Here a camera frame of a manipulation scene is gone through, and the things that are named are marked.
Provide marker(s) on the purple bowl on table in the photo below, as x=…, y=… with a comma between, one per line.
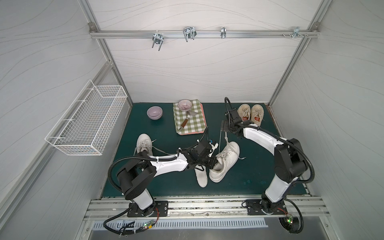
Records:
x=155, y=113

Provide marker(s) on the pink tray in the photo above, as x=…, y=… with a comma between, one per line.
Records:
x=197, y=126

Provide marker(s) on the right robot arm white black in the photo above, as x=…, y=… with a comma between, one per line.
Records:
x=291, y=165

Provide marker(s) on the white insole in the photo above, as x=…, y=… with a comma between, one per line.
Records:
x=201, y=175

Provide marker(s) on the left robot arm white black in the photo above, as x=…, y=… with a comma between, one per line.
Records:
x=140, y=170

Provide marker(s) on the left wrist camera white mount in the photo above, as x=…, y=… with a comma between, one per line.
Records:
x=214, y=145

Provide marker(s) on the pink speckled bowl on cloth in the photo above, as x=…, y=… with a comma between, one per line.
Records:
x=184, y=105

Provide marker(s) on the white vent strip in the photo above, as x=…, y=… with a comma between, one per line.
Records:
x=176, y=224

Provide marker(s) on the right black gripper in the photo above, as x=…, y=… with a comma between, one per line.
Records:
x=229, y=120

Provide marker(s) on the metal hook bracket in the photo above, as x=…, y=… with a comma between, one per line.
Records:
x=189, y=33
x=296, y=33
x=158, y=39
x=223, y=32

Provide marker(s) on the beige sneaker right one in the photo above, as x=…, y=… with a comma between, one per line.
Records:
x=257, y=115

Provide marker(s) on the white wire basket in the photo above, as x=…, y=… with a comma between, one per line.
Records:
x=85, y=127

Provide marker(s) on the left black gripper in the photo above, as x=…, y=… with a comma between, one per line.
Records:
x=211, y=161

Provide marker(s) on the white sneaker with laces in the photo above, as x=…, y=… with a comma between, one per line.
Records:
x=144, y=143

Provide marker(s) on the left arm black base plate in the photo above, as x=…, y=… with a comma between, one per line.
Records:
x=157, y=208

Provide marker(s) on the beige sneaker left one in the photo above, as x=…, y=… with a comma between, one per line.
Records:
x=244, y=112

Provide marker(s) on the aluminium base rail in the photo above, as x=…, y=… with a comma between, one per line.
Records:
x=225, y=206

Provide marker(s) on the beige sneaker one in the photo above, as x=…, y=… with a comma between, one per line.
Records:
x=257, y=115
x=244, y=112

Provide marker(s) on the green white checkered cloth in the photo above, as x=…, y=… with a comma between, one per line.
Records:
x=180, y=116

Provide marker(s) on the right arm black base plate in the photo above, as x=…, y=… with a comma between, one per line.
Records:
x=258, y=207

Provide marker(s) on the aluminium cross rail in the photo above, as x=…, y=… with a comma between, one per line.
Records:
x=201, y=34

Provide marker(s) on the metal spatula wooden handle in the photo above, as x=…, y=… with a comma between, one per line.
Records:
x=189, y=115

